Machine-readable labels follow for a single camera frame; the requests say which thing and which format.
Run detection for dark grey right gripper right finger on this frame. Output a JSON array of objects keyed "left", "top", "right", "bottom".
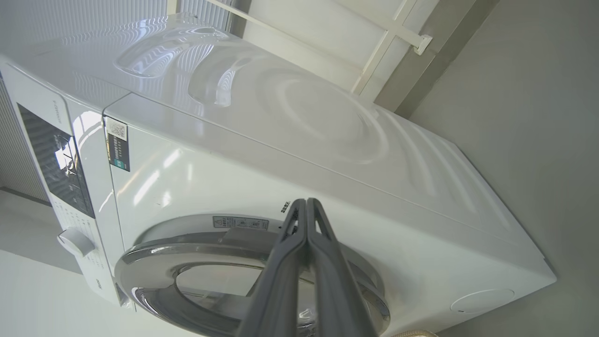
[{"left": 307, "top": 198, "right": 380, "bottom": 337}]

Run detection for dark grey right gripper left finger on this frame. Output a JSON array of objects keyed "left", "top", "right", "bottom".
[{"left": 236, "top": 199, "right": 309, "bottom": 337}]

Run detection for round glass washing machine door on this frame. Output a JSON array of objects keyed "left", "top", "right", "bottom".
[{"left": 115, "top": 232, "right": 391, "bottom": 337}]

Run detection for white front-load washing machine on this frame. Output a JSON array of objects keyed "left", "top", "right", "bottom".
[{"left": 0, "top": 12, "right": 557, "bottom": 337}]

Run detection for white washing machine knob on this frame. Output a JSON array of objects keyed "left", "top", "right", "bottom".
[{"left": 57, "top": 228, "right": 96, "bottom": 257}]

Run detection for grey warning label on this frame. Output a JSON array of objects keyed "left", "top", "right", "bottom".
[{"left": 213, "top": 215, "right": 270, "bottom": 231}]

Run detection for dark QR code sticker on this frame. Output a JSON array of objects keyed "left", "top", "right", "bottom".
[{"left": 105, "top": 117, "right": 131, "bottom": 172}]

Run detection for black control display panel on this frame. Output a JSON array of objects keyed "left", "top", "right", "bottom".
[{"left": 18, "top": 104, "right": 95, "bottom": 219}]

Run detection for white metal rack frame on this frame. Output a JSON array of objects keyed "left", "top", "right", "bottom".
[{"left": 206, "top": 0, "right": 433, "bottom": 94}]

